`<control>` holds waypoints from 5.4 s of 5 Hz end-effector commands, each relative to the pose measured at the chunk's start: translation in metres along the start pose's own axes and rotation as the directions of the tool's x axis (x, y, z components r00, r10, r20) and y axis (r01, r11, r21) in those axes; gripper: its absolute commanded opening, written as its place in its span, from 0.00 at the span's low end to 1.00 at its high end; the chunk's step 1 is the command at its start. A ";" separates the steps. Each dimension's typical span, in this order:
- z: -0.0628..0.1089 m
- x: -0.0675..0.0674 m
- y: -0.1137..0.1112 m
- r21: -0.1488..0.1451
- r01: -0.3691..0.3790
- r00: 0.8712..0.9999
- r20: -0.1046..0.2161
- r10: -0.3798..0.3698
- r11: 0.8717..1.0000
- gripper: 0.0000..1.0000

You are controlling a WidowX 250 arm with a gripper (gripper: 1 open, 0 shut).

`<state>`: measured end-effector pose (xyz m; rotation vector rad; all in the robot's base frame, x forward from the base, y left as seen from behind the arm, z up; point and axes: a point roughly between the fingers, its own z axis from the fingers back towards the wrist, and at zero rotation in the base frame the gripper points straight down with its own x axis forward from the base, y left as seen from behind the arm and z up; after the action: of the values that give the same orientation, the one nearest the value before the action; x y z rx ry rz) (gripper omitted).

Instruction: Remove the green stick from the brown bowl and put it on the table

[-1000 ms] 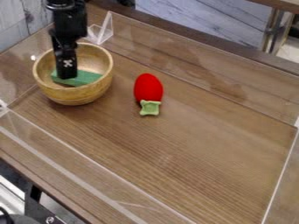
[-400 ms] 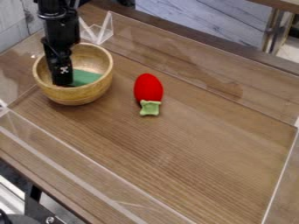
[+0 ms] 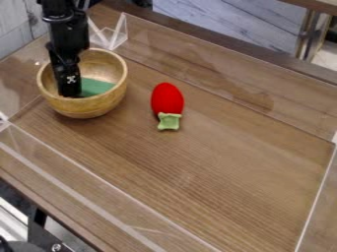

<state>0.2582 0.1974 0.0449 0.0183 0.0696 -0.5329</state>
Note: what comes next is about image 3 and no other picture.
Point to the red plush strawberry toy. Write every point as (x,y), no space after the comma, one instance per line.
(167,105)

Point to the metal table leg background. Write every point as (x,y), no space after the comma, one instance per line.
(311,34)

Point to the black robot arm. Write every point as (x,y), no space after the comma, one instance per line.
(58,8)

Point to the brown wooden bowl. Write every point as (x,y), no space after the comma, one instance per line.
(100,64)

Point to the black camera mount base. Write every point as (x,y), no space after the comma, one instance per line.
(22,234)

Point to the green block stick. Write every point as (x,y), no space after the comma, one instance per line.
(93,87)

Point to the clear acrylic corner bracket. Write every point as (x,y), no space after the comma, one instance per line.
(105,37)

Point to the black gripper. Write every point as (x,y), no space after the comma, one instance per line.
(68,40)

